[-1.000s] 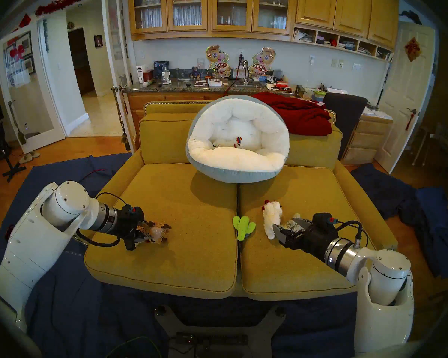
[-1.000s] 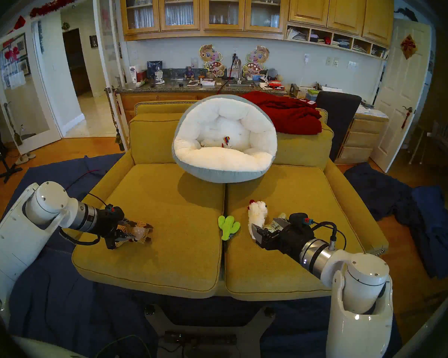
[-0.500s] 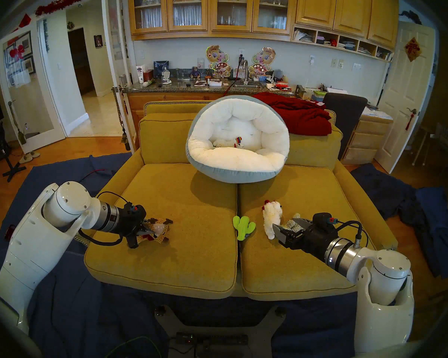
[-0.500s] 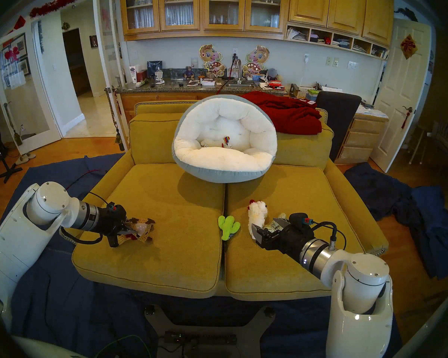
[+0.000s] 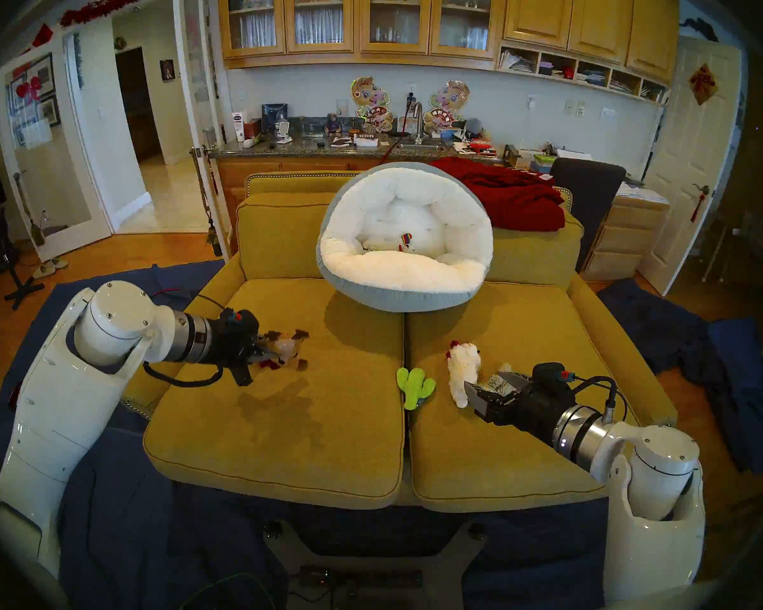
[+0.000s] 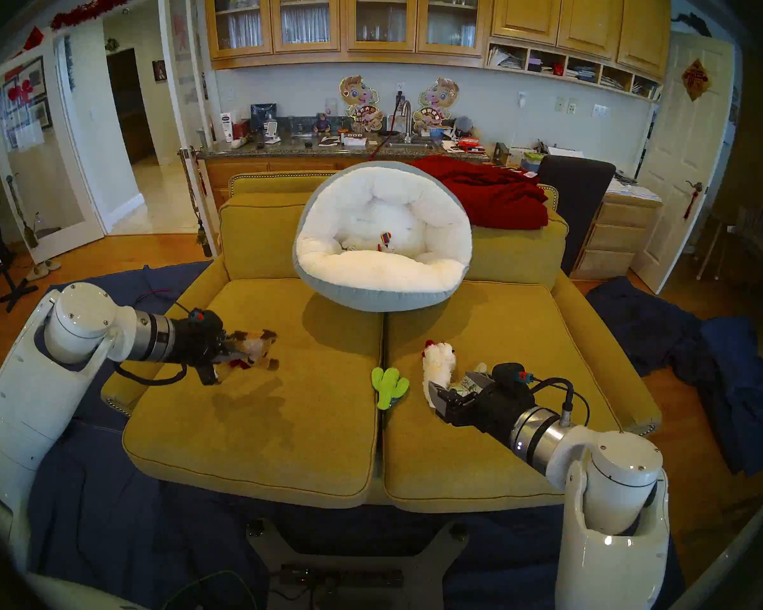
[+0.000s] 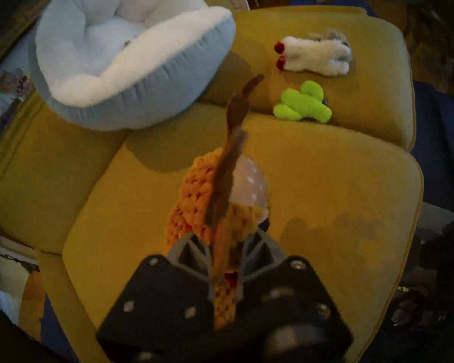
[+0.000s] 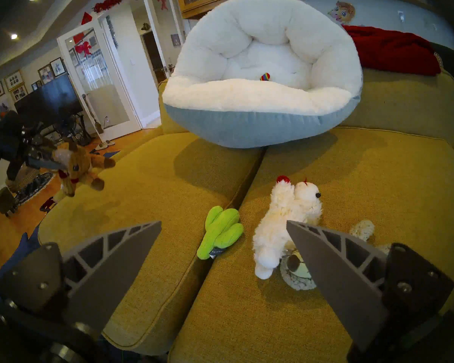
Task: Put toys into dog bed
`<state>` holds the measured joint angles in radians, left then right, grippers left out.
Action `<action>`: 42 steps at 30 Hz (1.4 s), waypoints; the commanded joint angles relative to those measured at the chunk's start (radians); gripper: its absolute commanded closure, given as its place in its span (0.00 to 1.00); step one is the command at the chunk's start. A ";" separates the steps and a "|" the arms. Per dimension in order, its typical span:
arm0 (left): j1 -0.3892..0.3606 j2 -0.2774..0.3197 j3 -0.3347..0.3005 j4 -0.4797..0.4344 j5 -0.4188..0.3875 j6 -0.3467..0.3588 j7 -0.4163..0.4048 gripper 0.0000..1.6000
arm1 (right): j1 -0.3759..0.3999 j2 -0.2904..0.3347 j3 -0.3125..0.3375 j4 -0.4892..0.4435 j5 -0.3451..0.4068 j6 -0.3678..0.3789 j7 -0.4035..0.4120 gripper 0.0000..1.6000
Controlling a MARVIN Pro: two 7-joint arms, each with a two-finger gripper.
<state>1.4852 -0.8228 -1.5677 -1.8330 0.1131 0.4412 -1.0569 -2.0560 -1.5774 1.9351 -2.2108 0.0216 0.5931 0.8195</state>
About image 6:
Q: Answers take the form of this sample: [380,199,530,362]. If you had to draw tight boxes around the brown reindeer plush toy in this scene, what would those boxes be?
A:
[213,329,279,381]

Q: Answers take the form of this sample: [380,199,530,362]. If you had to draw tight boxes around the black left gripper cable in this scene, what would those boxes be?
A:
[113,291,195,387]

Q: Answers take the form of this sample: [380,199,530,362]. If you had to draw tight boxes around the thin green cable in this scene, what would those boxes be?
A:
[162,571,258,610]

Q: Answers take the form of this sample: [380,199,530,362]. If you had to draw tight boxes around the granite counter wooden base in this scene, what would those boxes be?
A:
[194,129,503,250]

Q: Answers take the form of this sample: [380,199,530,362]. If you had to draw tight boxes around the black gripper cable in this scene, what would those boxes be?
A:
[528,377,591,428]
[113,291,195,387]

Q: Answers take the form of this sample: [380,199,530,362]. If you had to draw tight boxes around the black floor stand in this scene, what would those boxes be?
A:
[0,212,39,312]

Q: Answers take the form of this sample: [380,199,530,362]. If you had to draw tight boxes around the long handled brush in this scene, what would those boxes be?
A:
[6,173,39,249]

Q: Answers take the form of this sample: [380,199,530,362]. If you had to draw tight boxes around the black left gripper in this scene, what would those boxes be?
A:
[170,308,226,386]

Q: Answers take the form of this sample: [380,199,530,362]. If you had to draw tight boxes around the white glass french door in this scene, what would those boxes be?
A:
[0,40,106,263]

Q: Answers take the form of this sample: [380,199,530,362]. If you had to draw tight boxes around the yellow sofa seat cushion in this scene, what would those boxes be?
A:
[383,281,614,513]
[122,278,384,509]

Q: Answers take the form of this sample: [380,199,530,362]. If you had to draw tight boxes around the blue crumpled cloth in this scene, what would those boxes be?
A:
[699,316,763,477]

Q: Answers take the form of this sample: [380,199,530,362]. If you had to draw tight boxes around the black wall ornament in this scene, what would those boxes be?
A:
[671,13,711,37]

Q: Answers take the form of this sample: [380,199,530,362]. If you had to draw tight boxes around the red tinsel garland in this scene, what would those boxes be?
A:
[50,0,158,31]

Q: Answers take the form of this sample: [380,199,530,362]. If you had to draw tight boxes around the green cactus plush toy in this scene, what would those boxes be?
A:
[371,366,411,411]

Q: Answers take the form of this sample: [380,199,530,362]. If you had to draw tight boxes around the wooden drawer cabinet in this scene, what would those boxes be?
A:
[571,193,663,281]

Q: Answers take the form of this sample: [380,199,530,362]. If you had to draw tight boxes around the red blanket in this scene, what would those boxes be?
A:
[410,156,549,231]

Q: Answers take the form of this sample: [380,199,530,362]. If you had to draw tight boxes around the white panel door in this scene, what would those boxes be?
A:
[629,32,736,295]

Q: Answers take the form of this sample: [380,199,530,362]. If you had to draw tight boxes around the dark grey office chair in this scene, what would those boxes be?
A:
[537,156,617,274]

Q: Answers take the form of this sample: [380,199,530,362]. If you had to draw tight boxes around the white fluffy plush toy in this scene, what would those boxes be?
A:
[422,341,457,409]

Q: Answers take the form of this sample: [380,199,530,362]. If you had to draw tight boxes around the white open glass door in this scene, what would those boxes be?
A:
[158,0,220,257]

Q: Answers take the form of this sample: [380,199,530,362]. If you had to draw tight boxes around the cartoon child wall cutout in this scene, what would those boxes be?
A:
[413,77,460,132]
[339,75,384,132]

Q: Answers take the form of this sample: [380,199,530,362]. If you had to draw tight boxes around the navy floor blanket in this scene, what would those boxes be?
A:
[0,262,684,610]

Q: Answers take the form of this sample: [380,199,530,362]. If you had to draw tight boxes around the dark navy crumpled cloth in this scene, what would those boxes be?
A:
[586,276,706,377]

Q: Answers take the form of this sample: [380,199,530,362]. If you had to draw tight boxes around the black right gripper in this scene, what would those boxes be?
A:
[430,363,543,447]

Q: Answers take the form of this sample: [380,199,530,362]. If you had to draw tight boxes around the paper stack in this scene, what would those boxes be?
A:
[607,178,663,203]

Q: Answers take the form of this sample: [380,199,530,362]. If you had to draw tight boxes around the red diamond door ornament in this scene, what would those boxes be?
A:
[682,58,711,101]

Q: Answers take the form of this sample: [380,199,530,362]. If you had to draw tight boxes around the white grey round dog bed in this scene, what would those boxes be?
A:
[292,161,473,313]

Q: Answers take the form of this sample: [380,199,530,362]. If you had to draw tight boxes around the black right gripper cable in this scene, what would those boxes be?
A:
[528,377,591,428]

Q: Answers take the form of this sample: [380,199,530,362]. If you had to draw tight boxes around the yellow fabric sofa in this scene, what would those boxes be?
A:
[100,170,663,514]

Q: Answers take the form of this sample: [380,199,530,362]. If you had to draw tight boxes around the wooden wall cabinets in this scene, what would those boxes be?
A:
[203,0,671,82]

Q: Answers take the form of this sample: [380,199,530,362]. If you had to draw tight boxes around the beige grey plush toy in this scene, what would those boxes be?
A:
[451,363,487,390]

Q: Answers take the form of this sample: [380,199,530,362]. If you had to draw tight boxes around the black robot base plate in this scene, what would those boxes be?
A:
[247,518,470,610]

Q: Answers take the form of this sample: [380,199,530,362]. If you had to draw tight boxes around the brown rope with tassel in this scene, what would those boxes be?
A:
[178,148,214,258]

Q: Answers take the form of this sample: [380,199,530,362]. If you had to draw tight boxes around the wooden cubby shelf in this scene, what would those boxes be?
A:
[486,39,663,102]

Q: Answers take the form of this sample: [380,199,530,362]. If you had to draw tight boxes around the white lamb plush rainbow feet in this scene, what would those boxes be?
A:
[340,220,420,252]

